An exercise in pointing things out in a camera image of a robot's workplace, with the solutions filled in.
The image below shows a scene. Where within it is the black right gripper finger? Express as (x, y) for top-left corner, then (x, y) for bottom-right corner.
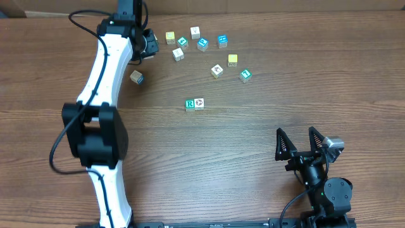
(275, 128), (297, 161)
(309, 127), (325, 152)

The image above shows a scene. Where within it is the green R wooden block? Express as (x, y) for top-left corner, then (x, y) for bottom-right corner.
(185, 99), (195, 111)

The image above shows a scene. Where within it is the white hand picture block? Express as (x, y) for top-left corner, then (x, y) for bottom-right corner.
(211, 65), (223, 79)

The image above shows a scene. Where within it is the soccer ball wooden block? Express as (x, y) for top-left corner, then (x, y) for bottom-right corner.
(194, 98), (204, 111)

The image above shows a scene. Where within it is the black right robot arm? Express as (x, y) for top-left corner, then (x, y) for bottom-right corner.
(274, 127), (356, 227)

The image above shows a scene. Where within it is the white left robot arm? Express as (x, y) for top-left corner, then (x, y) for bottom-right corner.
(62, 34), (136, 227)

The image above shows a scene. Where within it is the small yellow top block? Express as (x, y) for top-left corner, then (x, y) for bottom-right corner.
(165, 32), (176, 45)

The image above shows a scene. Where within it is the white X wooden block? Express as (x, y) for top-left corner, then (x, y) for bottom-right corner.
(172, 47), (184, 61)

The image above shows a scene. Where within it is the green 4 wooden block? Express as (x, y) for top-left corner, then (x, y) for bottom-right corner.
(177, 37), (189, 48)

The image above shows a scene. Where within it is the white block blue side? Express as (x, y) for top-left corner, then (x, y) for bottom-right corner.
(130, 70), (144, 85)

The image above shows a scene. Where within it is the white bulb picture block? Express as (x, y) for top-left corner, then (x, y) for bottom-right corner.
(190, 27), (201, 39)

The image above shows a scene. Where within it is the blue P wooden block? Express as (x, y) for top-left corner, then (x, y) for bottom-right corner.
(197, 38), (209, 52)

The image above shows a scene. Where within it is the blue top wooden block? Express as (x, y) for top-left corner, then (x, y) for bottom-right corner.
(218, 34), (228, 49)

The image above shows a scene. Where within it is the yellow top wooden block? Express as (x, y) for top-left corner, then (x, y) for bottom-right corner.
(228, 54), (238, 67)

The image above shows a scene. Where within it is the green 7 wooden block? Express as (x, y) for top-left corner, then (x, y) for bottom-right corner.
(239, 68), (252, 83)

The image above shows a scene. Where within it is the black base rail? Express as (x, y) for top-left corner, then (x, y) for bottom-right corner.
(76, 218), (357, 228)

